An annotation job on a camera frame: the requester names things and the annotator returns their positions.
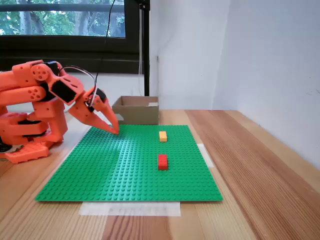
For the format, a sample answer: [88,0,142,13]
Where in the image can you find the open cardboard box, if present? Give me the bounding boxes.
[111,95,160,126]

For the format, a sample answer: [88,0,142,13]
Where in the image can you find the green lego baseplate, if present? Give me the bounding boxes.
[34,124,224,203]

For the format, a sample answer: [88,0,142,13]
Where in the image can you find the red lego block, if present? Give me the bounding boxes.
[157,154,169,171]

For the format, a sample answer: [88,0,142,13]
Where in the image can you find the black framed window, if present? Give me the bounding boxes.
[0,0,151,75]

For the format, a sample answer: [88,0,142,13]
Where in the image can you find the black table clamp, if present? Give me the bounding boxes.
[0,139,18,154]

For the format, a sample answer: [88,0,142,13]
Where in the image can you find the wide white masking tape strip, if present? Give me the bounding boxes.
[78,201,181,217]

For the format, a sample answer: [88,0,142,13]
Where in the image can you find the black red white servo cable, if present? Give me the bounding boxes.
[62,65,99,106]

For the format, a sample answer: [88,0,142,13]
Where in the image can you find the thin black hanging cable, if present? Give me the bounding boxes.
[94,0,116,88]

